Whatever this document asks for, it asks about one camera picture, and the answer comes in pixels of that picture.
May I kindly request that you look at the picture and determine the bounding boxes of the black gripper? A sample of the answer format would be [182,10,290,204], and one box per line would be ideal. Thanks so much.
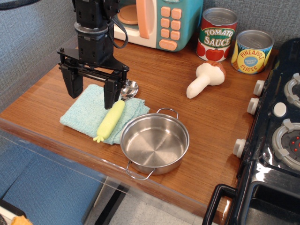
[57,22,129,109]

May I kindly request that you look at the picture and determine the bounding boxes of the stainless steel pot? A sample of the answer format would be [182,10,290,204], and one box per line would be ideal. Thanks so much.
[120,108,190,180]

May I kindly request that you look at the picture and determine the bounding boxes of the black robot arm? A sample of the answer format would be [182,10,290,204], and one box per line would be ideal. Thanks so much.
[58,0,129,109]

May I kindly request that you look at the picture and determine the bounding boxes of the light blue towel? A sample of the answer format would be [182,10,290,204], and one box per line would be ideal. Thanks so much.
[60,84,150,145]

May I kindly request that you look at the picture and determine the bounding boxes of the teal toy microwave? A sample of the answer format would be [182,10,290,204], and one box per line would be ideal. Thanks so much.
[114,0,203,52]

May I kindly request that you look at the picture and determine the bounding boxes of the toy mushroom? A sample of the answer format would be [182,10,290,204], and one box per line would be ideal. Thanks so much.
[186,60,226,99]

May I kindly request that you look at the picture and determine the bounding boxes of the black table leg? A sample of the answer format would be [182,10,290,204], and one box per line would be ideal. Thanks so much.
[94,185,128,225]

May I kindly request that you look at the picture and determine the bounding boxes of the tomato sauce can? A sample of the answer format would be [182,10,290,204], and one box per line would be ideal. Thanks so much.
[196,7,238,62]

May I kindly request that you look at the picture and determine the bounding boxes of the orange fuzzy object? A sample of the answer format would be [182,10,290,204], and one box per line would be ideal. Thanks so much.
[11,216,33,225]

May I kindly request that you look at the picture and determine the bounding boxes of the white stove knob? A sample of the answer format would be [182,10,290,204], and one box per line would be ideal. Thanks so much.
[253,80,265,97]
[233,139,246,158]
[247,98,259,115]

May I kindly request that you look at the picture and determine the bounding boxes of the pineapple slices can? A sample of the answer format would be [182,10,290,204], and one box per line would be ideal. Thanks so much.
[231,30,274,75]

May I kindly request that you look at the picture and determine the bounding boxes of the black toy stove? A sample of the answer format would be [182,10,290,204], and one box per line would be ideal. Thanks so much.
[202,38,300,225]

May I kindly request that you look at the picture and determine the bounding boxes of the spoon with yellow handle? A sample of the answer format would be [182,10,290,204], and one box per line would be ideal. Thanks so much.
[93,80,139,143]

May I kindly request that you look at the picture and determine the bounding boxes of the black cable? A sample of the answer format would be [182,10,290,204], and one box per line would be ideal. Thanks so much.
[110,16,129,49]

